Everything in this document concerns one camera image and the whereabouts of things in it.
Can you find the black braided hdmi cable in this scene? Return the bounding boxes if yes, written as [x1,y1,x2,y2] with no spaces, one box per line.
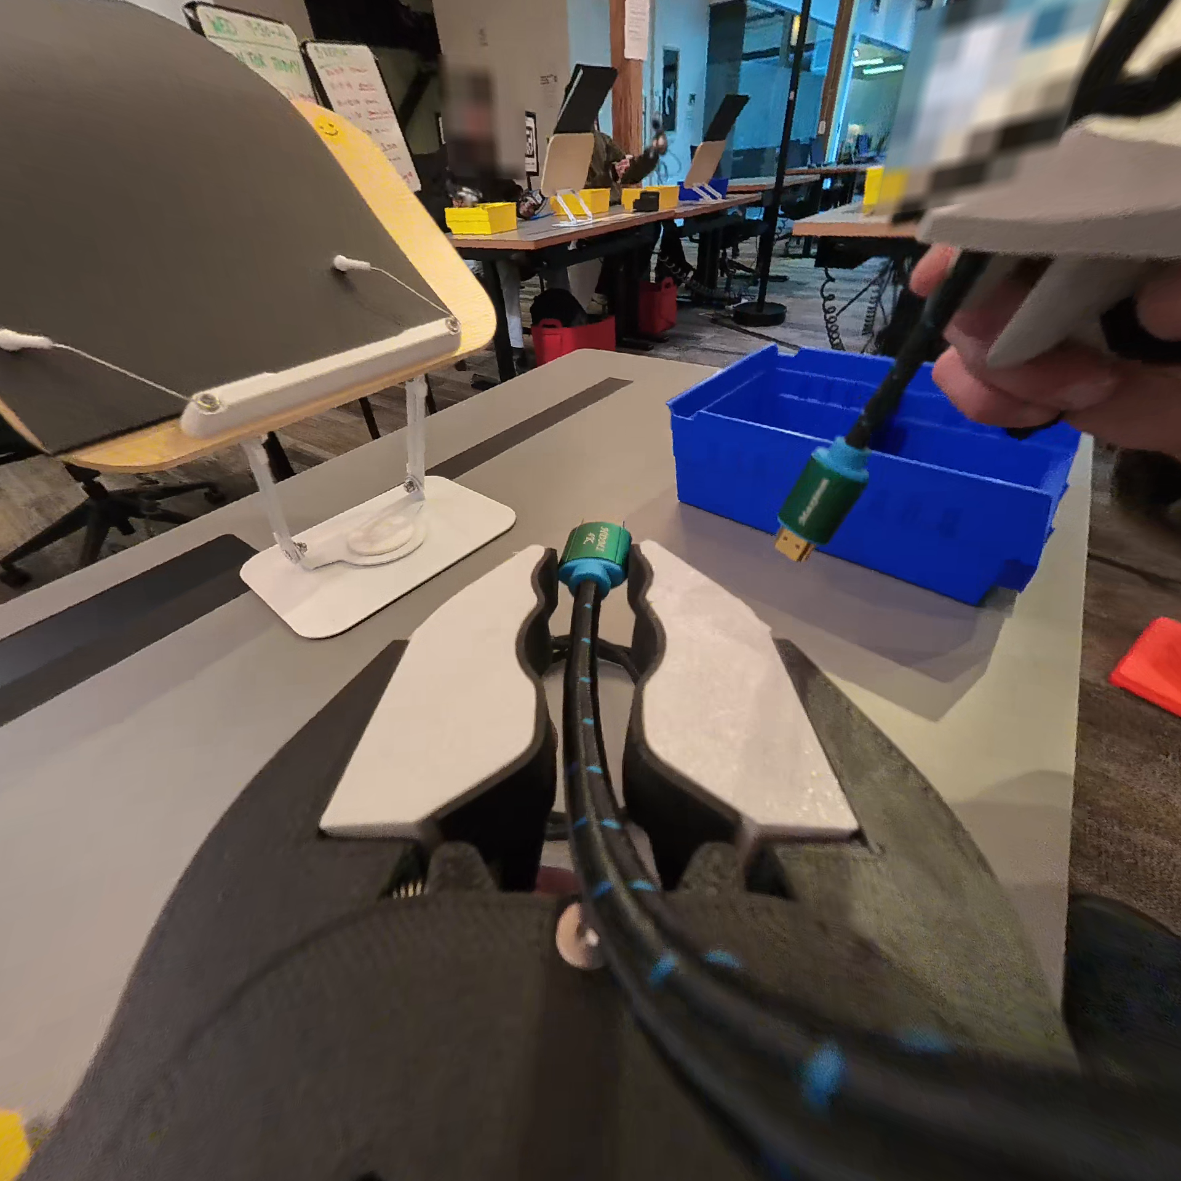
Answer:
[555,247,1181,1181]

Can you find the tan board on stand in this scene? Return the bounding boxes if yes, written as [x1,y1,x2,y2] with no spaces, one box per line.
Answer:
[540,64,620,226]
[683,92,750,199]

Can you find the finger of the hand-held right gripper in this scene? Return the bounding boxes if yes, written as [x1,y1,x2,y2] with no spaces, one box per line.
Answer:
[921,115,1181,261]
[985,260,1147,372]

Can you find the red flat item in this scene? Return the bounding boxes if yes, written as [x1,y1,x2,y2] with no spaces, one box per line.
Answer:
[1109,615,1181,715]

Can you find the blue plastic bin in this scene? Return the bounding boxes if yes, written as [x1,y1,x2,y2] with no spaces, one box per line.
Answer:
[666,345,1082,607]

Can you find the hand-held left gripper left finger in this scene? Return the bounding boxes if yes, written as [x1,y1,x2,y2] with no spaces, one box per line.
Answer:
[317,544,563,894]

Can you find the long wooden desk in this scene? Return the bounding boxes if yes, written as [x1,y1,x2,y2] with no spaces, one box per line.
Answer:
[447,188,822,383]

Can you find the black pole stand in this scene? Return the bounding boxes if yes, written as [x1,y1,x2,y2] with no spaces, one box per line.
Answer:
[731,0,815,326]

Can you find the wooden column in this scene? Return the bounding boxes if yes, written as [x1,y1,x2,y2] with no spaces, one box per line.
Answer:
[608,0,645,160]

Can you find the wooden board with black sheet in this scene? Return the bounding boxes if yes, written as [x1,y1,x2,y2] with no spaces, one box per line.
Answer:
[0,0,497,473]

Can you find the black office chair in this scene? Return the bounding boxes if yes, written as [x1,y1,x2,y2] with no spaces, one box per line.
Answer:
[0,406,226,591]

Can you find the whiteboard with handwriting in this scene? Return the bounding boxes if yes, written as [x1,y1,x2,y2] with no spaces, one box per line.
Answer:
[302,39,423,192]
[182,0,319,106]

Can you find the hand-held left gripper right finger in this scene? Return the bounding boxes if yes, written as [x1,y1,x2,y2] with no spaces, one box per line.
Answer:
[620,539,861,888]

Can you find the person's right hand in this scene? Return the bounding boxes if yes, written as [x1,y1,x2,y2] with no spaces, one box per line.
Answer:
[911,241,1181,455]

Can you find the white adhesive wall mount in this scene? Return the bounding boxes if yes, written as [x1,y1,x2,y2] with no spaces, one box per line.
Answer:
[240,374,517,639]

